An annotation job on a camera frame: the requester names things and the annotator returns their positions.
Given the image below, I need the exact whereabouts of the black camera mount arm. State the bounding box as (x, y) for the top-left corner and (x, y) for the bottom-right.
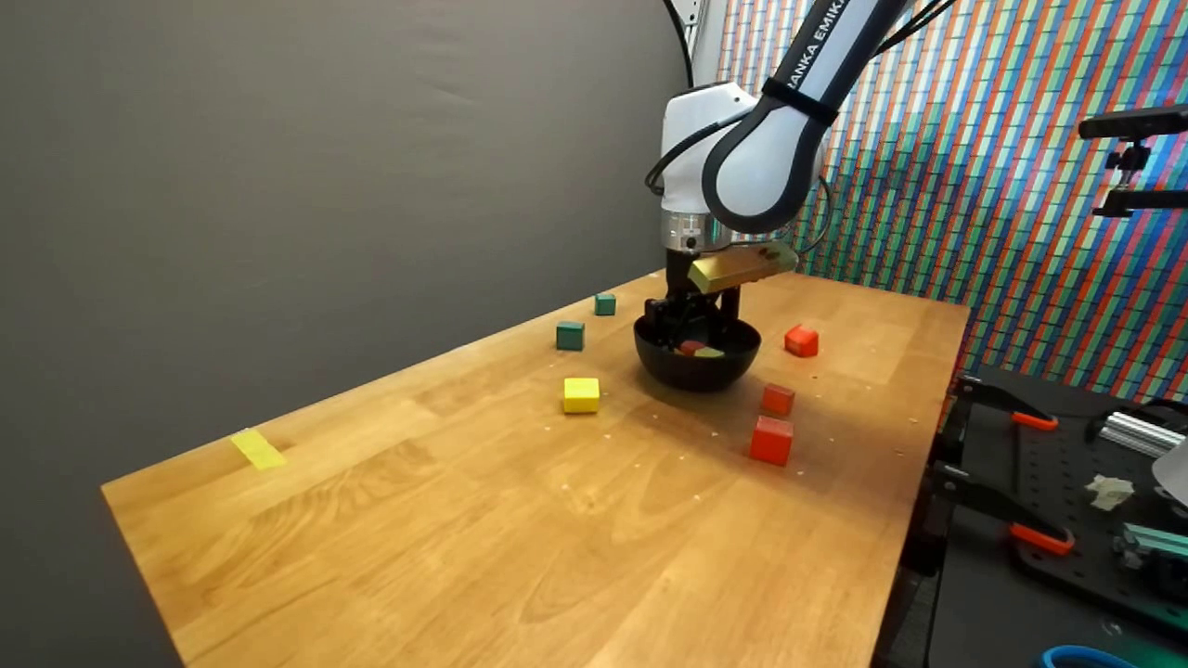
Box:
(1072, 103), (1188, 224)

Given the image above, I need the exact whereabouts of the grey fabric backdrop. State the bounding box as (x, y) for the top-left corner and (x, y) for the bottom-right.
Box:
(0, 0), (700, 668)

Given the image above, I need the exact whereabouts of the yellow tape strip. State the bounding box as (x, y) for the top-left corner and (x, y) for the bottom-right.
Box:
(228, 428), (294, 474)

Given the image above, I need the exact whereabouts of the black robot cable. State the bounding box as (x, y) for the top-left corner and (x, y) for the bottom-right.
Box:
(644, 107), (745, 199)

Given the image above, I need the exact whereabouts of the grey round plate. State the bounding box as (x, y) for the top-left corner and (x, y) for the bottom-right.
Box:
(1148, 447), (1188, 514)

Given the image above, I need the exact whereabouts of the black bowl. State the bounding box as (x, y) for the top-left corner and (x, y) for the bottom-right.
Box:
(632, 310), (765, 396)

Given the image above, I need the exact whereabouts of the black clamp orange handle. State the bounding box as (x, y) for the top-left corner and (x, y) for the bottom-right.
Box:
(950, 370), (1067, 439)
(929, 462), (1076, 562)

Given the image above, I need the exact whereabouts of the small pale crumpled wad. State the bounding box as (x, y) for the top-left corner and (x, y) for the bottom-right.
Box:
(1083, 473), (1140, 514)

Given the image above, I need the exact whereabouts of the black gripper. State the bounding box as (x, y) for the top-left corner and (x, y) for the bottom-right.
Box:
(658, 245), (745, 348)

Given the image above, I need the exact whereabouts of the black pegboard bench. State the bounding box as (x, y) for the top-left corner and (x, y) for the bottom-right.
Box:
(913, 363), (1188, 668)

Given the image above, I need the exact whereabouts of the white backdrop frame pole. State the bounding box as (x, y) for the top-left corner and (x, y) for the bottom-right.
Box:
(682, 0), (734, 89)

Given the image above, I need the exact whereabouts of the silver aluminium bar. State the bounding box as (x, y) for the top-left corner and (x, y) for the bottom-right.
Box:
(1097, 408), (1188, 462)

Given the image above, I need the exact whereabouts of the teal metal bar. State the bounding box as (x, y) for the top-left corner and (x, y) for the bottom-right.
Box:
(1111, 515), (1188, 575)

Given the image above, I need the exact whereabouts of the tan wrist camera box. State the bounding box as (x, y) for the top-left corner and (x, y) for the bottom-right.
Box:
(686, 241), (801, 297)

